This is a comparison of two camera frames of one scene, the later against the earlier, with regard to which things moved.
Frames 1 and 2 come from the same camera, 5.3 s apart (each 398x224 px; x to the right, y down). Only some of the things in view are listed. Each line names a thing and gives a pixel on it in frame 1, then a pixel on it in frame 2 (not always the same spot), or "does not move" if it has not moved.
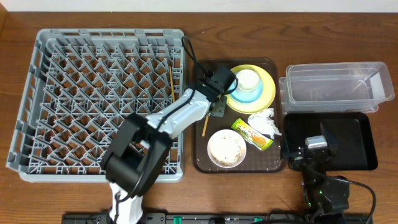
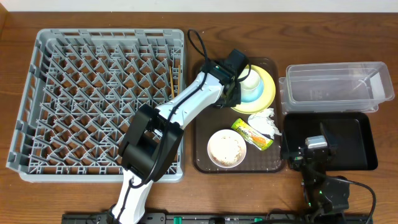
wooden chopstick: x=205 y=126 -> x=178 y=79
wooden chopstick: x=171 y=83 does not move
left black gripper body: x=217 y=106 -> x=233 y=94
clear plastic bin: x=335 y=87 does not move
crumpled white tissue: x=262 y=122 does not move
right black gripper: x=303 y=154 does not move
